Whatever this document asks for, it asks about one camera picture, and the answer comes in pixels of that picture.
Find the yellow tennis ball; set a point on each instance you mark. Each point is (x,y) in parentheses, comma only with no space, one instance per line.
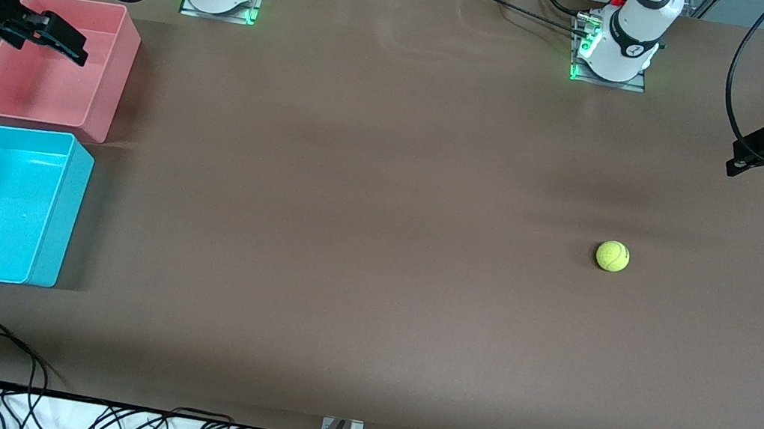
(612,256)

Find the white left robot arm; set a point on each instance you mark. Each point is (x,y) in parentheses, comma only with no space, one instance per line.
(632,32)

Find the pink plastic bin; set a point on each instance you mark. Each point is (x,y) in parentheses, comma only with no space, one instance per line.
(50,101)

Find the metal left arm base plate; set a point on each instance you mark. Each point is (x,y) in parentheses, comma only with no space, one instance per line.
(640,86)

